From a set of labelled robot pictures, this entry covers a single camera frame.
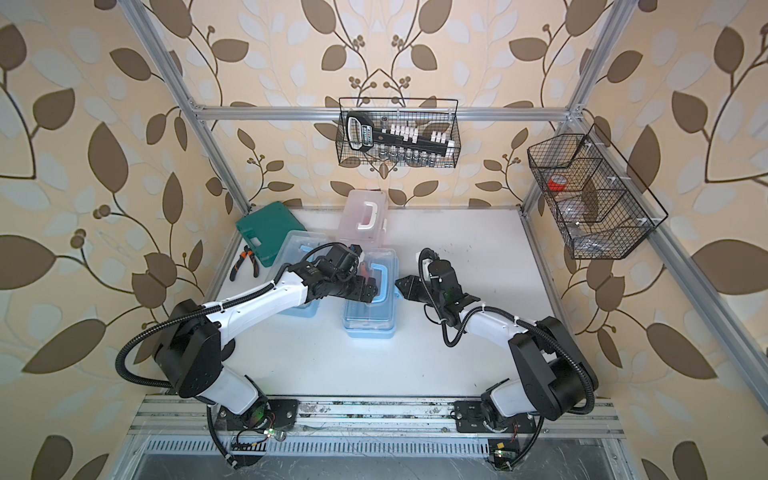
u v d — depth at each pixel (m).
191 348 0.44
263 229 1.09
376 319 0.80
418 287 0.78
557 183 0.81
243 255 1.06
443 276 0.67
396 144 0.86
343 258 0.67
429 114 0.91
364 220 1.03
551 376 0.43
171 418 0.77
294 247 0.97
